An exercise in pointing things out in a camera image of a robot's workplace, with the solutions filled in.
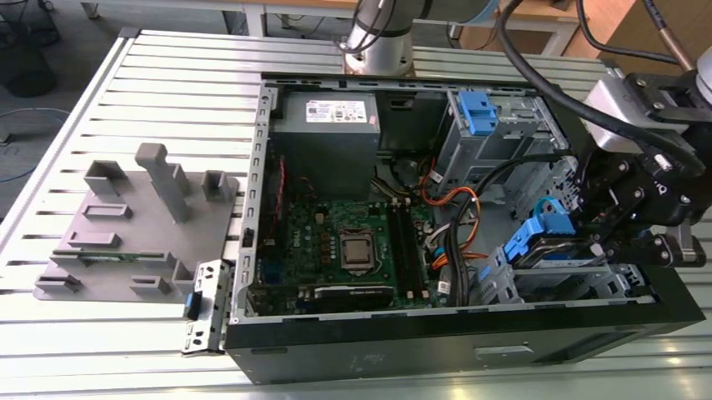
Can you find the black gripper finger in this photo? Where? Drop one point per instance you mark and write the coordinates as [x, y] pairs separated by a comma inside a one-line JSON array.
[[656, 248], [609, 187]]

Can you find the hard disk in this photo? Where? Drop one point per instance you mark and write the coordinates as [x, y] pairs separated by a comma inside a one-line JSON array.
[[528, 246]]

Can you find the metal disk bay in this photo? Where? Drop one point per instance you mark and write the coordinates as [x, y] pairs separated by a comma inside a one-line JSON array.
[[556, 273]]

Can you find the metal drive cage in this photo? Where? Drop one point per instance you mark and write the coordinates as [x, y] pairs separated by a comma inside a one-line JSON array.
[[501, 158]]

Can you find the blue drive latch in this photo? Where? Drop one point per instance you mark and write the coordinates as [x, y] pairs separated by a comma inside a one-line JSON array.
[[478, 112]]

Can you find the black RAM slot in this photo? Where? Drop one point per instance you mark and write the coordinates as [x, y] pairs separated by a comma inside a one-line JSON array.
[[401, 250], [415, 250]]

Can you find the wooden cabinet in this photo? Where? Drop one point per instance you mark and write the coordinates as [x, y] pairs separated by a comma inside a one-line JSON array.
[[623, 21]]

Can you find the black PC case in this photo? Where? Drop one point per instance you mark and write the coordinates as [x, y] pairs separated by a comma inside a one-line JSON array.
[[445, 333]]

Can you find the CPU socket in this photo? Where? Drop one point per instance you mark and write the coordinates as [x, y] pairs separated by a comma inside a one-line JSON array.
[[358, 231]]

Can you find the silver CPU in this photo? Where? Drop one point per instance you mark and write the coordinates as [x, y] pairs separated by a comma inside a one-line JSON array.
[[357, 253]]

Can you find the grey power supply unit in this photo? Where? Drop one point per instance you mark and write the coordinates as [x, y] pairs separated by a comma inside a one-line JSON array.
[[322, 158]]

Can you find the black graphics card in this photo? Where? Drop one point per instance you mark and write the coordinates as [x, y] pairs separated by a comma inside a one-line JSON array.
[[350, 293]]

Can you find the green motherboard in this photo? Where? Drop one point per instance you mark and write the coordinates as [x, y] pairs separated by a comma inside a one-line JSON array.
[[311, 233]]

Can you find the grey parts rack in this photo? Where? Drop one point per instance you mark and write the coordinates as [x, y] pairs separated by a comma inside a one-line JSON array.
[[150, 250]]

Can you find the green RAM stick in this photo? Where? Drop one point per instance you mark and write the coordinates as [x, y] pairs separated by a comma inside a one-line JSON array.
[[106, 258]]

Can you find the black bin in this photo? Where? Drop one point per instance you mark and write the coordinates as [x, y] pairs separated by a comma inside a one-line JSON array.
[[31, 79]]

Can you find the wooden desk white frame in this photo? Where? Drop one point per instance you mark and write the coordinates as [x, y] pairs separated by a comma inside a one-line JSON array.
[[548, 18]]

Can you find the white frame table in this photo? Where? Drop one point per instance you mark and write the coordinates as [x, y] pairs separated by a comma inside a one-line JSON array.
[[252, 21]]

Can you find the metal expansion slot bracket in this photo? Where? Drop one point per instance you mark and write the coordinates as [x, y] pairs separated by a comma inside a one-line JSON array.
[[208, 291]]

